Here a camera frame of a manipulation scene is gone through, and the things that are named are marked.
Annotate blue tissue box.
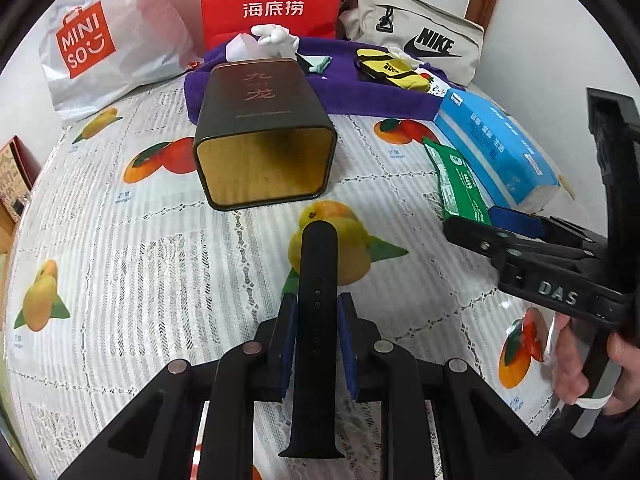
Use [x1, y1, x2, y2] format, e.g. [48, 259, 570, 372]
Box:
[435, 88, 560, 214]

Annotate dark green tea tin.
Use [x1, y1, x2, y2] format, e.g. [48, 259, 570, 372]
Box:
[193, 58, 337, 211]

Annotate patterned book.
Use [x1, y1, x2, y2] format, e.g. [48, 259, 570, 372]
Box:
[0, 136, 41, 223]

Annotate white cloth glove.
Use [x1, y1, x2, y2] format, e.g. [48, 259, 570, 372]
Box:
[250, 24, 299, 60]

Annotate green tissue pack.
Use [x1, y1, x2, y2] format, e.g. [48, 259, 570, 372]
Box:
[386, 47, 422, 70]

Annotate white Miniso plastic bag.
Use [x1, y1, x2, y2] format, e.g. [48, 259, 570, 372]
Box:
[39, 0, 201, 125]

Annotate black watch strap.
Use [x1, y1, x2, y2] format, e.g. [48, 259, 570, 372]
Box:
[278, 219, 346, 460]

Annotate green wet wipe packet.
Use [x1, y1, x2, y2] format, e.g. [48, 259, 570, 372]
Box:
[423, 136, 491, 226]

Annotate fruit print tablecloth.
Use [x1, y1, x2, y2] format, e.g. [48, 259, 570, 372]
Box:
[3, 79, 558, 479]

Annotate strawberry snack packet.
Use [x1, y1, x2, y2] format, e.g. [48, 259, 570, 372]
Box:
[416, 68, 451, 99]

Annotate purple fabric tray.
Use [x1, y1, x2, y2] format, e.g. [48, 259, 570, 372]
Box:
[184, 37, 444, 125]

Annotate person's right hand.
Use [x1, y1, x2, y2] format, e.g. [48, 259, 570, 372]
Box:
[554, 313, 640, 416]

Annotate grey Nike waist bag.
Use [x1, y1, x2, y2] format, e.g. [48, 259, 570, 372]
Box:
[338, 0, 484, 87]

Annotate white mesh pouch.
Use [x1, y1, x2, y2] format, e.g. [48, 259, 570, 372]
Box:
[296, 53, 332, 75]

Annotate yellow black sports strap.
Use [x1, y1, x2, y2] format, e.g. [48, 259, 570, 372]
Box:
[354, 48, 433, 94]

